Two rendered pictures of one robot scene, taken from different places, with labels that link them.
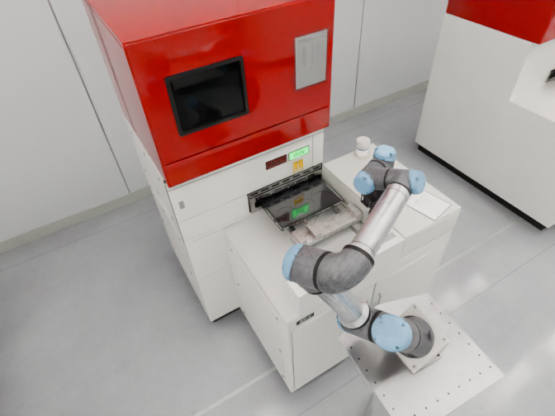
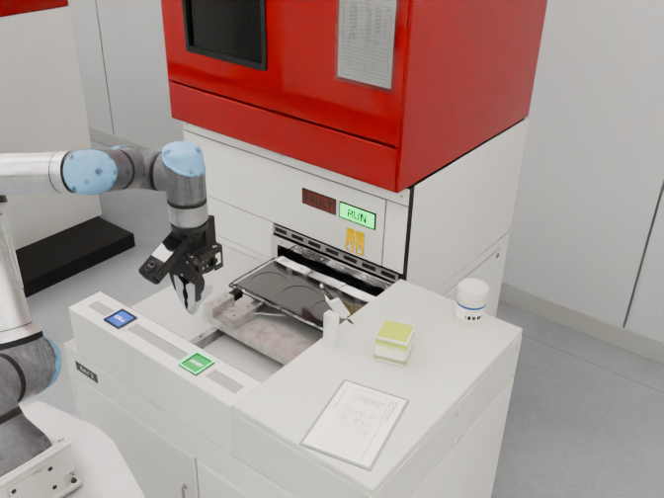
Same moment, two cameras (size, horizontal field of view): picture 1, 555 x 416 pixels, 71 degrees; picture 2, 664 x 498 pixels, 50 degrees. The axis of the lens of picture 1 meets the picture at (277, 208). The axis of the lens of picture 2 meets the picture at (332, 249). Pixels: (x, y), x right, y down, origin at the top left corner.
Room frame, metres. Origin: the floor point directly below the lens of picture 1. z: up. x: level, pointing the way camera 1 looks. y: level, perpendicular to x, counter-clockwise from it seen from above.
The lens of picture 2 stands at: (0.81, -1.61, 1.96)
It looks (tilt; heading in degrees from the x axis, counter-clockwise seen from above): 30 degrees down; 65
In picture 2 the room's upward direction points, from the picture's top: 2 degrees clockwise
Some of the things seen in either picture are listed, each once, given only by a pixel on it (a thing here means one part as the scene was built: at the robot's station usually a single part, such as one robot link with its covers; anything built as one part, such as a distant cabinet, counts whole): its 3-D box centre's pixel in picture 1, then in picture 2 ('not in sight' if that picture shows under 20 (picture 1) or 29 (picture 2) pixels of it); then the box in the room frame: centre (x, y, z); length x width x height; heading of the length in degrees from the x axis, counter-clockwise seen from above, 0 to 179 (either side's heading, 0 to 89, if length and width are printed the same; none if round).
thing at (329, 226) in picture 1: (326, 228); (264, 336); (1.27, -0.23, 0.87); 0.36 x 0.08 x 0.03; 118
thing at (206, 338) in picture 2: not in sight; (237, 318); (1.25, -0.09, 0.84); 0.50 x 0.02 x 0.03; 28
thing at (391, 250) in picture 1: (346, 269); (161, 366); (1.01, -0.28, 0.89); 0.55 x 0.09 x 0.14; 118
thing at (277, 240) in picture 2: (286, 190); (330, 272); (1.54, -0.06, 0.89); 0.44 x 0.02 x 0.10; 118
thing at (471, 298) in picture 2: (362, 147); (470, 301); (1.71, -0.48, 1.01); 0.07 x 0.07 x 0.10
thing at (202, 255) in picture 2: (376, 194); (194, 246); (1.08, -0.38, 1.25); 0.09 x 0.08 x 0.12; 28
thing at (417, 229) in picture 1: (385, 194); (387, 388); (1.45, -0.55, 0.89); 0.62 x 0.35 x 0.14; 28
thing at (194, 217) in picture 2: not in sight; (187, 210); (1.08, -0.38, 1.33); 0.08 x 0.08 x 0.05
